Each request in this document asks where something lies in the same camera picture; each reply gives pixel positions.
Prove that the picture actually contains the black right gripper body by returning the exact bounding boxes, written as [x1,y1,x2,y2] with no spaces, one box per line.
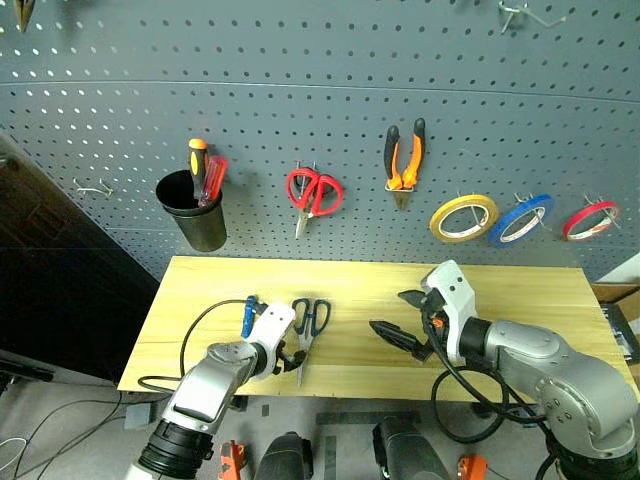
[421,287,449,348]

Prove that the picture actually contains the black-handled scissors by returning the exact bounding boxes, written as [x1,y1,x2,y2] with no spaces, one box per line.
[291,297,333,390]

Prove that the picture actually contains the yellow tape roll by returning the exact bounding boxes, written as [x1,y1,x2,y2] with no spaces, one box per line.
[428,193,500,245]

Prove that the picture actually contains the silver pegboard hook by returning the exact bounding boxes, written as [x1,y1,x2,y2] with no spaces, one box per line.
[453,188,490,237]
[72,178,115,197]
[497,0,568,35]
[293,159,319,192]
[513,193,552,232]
[583,193,622,232]

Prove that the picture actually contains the blue tape roll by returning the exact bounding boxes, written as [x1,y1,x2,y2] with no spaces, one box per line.
[487,193,556,249]

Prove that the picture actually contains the red tape roll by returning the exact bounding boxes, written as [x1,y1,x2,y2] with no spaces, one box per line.
[561,199,623,243]

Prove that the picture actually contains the grey metal pegboard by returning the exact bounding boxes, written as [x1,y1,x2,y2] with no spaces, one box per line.
[0,0,640,284]

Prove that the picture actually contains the black rounded shape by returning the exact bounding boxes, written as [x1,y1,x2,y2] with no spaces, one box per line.
[371,416,452,480]
[253,431,315,480]

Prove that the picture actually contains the orange black part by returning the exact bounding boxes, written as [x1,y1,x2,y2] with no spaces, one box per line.
[458,453,490,480]
[218,440,248,480]

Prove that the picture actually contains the orange black pliers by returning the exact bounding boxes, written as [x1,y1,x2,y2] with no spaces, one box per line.
[382,117,427,212]

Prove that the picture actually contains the grey floor block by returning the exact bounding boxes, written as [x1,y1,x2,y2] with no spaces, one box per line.
[123,403,153,430]

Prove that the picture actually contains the black plastic cup holder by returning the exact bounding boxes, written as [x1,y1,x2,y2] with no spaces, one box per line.
[155,169,229,253]

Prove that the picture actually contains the brown cardboard box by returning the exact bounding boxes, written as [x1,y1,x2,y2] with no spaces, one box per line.
[591,281,640,321]

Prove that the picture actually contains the red clear screwdriver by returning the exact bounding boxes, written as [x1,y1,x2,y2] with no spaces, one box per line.
[196,155,230,209]

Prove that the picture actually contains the orange black screwdriver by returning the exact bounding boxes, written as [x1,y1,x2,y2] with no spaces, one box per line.
[187,138,211,207]

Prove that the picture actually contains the black flat device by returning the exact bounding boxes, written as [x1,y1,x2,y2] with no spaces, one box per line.
[0,355,55,387]

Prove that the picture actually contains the brown tool tip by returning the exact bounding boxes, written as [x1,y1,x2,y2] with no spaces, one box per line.
[12,0,34,35]

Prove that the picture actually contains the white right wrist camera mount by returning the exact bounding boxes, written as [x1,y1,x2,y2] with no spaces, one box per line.
[420,259,477,365]

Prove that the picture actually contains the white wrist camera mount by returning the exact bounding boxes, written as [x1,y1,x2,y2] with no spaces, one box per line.
[246,301,297,382]
[420,259,477,365]

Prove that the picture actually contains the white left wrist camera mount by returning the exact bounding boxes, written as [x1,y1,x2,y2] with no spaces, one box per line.
[246,301,297,382]

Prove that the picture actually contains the blue cable plug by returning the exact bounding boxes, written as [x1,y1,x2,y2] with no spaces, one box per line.
[240,295,258,339]

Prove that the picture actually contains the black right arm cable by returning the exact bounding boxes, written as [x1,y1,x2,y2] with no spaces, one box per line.
[421,308,552,446]

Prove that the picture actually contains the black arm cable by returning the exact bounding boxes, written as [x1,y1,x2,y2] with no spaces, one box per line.
[421,308,552,446]
[137,298,251,396]

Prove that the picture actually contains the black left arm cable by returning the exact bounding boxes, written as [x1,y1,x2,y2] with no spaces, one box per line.
[137,298,251,396]

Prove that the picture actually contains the red handled scissors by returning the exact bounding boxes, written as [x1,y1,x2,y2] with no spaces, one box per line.
[285,167,346,240]

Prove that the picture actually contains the thin floor cable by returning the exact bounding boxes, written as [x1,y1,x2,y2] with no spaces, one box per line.
[0,392,126,480]

